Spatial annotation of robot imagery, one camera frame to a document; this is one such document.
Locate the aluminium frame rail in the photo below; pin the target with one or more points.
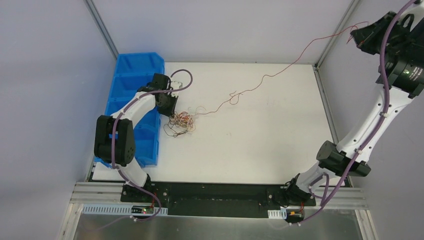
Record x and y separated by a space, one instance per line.
346 198

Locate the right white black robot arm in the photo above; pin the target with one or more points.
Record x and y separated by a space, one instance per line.
398 39

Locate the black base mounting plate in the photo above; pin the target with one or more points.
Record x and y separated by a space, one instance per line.
215 199

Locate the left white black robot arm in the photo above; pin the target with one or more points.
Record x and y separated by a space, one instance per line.
115 142

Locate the white slotted cable duct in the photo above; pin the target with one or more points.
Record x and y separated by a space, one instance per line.
124 210

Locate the right corner aluminium post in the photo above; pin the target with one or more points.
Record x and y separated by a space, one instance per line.
353 5

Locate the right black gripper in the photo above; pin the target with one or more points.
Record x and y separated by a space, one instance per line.
369 38

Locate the left corner aluminium post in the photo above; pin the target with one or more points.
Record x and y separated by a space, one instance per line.
97 18

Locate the corner aluminium post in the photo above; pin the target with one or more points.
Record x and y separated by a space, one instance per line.
353 5
97 18

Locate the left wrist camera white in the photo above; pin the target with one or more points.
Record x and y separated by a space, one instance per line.
175 85

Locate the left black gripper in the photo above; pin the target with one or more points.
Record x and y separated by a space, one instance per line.
167 108

